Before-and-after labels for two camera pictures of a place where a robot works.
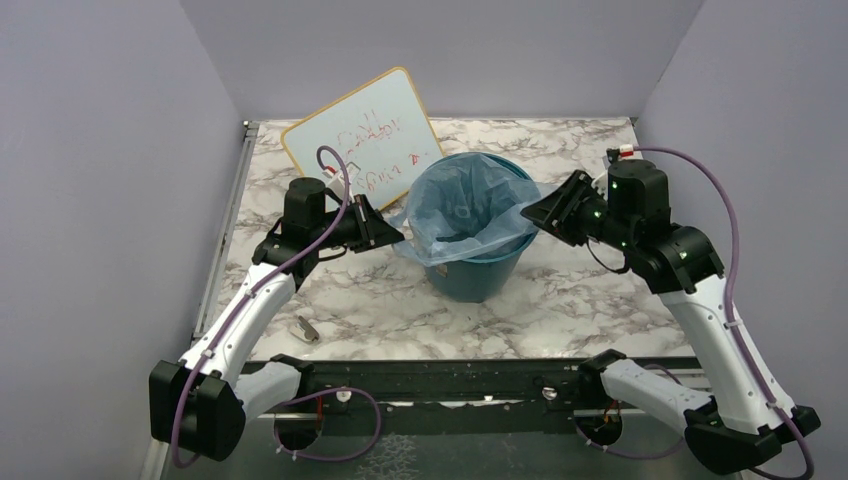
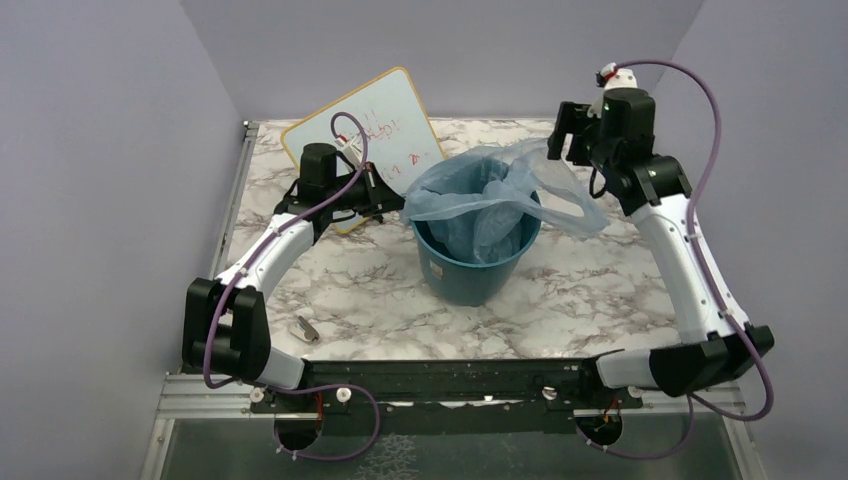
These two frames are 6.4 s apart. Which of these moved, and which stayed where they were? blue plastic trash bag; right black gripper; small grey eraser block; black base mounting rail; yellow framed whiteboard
Moved: blue plastic trash bag; right black gripper
Stayed: black base mounting rail; yellow framed whiteboard; small grey eraser block
